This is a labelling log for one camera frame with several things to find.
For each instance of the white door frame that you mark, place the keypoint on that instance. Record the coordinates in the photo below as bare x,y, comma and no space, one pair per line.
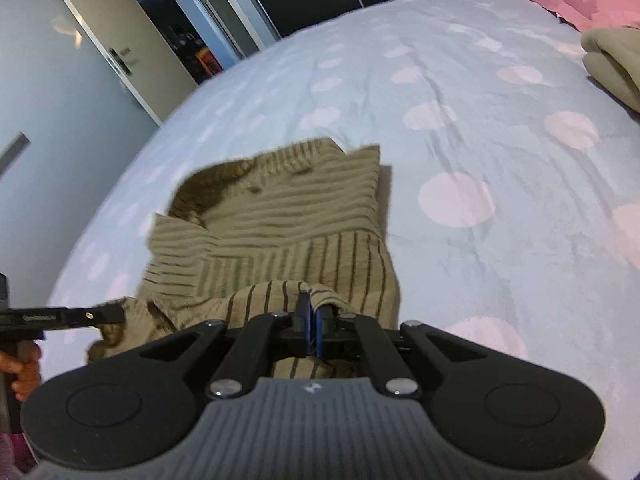
225,5

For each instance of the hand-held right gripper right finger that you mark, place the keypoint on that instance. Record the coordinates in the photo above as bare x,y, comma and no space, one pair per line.
325,325

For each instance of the orange chair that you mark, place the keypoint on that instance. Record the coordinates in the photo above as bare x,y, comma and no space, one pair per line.
207,61

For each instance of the grey pink-dotted bed blanket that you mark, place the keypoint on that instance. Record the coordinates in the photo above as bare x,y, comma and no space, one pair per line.
500,135

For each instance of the pink fuzzy cloth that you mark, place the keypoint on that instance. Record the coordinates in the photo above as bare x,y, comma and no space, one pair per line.
15,455

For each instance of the person's left hand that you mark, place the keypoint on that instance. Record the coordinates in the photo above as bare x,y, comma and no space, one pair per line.
27,370

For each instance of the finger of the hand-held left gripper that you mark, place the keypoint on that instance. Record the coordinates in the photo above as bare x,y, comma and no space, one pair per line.
97,315

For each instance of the olive folded blanket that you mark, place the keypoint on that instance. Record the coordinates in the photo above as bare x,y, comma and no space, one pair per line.
615,65

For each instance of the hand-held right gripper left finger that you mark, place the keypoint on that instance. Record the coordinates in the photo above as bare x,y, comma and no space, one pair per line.
302,322

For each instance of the grey wall switch panel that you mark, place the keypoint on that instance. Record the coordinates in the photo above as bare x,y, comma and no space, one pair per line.
12,154

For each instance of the brown striped shirt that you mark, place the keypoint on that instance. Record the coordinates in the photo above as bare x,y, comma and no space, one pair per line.
290,220

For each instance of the beige door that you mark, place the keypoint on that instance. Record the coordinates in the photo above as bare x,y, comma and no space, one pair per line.
125,20

